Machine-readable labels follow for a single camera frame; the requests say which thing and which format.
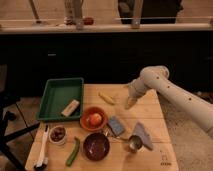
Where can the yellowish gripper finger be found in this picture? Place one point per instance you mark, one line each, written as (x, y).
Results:
(130, 102)

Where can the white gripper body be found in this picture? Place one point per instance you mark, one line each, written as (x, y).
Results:
(137, 88)

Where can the yellow banana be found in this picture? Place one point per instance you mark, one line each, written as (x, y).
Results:
(106, 98)

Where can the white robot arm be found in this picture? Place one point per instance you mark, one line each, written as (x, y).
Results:
(156, 77)

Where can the green plastic tray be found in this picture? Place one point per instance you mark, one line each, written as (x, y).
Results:
(58, 93)

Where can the blue sponge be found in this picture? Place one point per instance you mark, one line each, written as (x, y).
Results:
(115, 125)

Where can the grey folded cloth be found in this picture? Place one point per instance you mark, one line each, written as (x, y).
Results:
(140, 132)

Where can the red apple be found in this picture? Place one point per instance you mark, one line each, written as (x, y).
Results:
(95, 119)

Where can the orange bowl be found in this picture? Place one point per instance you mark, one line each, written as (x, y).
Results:
(84, 120)

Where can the metal measuring cup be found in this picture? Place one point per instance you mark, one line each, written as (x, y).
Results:
(134, 143)

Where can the dark purple bowl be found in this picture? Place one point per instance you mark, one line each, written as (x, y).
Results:
(96, 146)

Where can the beige rectangular block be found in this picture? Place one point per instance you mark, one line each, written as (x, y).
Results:
(70, 108)

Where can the green cucumber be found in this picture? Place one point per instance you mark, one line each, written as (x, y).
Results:
(74, 153)

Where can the white cup with grapes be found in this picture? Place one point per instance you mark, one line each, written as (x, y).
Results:
(57, 135)

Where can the red object on ledge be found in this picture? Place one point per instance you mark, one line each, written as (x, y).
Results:
(88, 21)

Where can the white dish brush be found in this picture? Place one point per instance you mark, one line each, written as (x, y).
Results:
(41, 157)

